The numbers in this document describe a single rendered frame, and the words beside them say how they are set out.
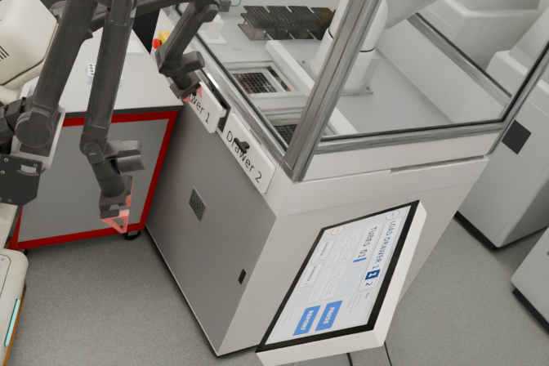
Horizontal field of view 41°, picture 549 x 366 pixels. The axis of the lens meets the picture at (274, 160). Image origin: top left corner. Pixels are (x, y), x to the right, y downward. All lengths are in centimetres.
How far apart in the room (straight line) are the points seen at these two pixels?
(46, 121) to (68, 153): 107
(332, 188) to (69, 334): 114
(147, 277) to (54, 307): 41
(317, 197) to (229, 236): 40
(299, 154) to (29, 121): 88
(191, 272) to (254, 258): 48
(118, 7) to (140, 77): 136
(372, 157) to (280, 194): 33
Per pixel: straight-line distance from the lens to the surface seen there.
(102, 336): 289
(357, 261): 184
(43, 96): 165
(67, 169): 277
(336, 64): 205
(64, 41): 157
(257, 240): 246
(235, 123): 245
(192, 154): 277
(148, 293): 306
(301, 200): 234
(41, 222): 293
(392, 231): 189
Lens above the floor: 228
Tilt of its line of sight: 35 degrees down
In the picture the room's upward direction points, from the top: 22 degrees clockwise
